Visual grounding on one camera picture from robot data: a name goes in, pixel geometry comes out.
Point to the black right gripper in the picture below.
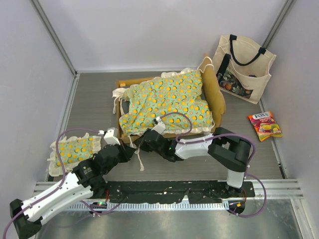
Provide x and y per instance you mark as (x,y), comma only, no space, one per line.
(141,143)

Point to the Fox's candy packet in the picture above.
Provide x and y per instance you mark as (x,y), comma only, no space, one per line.
(265,125)

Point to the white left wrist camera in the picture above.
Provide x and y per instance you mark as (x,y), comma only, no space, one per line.
(110,136)

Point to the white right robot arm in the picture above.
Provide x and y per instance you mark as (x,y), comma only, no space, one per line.
(231,150)

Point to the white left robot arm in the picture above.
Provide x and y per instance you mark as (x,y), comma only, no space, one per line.
(83,182)

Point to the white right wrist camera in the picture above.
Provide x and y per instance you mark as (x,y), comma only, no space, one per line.
(159,125)

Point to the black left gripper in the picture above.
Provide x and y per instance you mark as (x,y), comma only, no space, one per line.
(127,151)

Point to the lemon print pet mattress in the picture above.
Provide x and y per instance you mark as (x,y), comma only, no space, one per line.
(175,97)

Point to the wooden pet bed frame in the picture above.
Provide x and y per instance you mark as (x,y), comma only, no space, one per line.
(211,93)

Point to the aluminium rail with cable duct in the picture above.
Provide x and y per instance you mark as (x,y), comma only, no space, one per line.
(264,191)

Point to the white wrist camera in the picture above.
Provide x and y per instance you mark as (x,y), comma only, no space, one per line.
(159,125)
(110,136)

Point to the small lemon print pillow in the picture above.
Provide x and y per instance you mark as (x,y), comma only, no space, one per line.
(72,151)

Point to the beige canvas tote bag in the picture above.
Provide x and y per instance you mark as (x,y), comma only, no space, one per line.
(242,67)

